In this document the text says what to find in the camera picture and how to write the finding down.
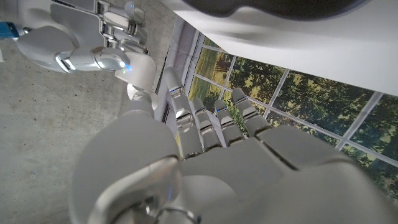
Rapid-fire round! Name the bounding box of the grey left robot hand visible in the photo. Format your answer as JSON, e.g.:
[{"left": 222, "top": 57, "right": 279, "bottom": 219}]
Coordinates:
[{"left": 68, "top": 67, "right": 398, "bottom": 224}]

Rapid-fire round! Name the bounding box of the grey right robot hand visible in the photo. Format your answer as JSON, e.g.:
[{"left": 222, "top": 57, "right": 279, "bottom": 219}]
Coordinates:
[{"left": 0, "top": 0, "right": 149, "bottom": 74}]

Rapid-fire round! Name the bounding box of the white Vision Pro box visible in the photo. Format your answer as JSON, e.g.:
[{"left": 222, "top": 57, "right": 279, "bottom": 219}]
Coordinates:
[{"left": 160, "top": 0, "right": 398, "bottom": 97}]

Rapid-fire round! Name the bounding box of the printed window backdrop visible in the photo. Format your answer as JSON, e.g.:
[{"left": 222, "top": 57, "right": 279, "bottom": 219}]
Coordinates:
[{"left": 154, "top": 15, "right": 398, "bottom": 203}]

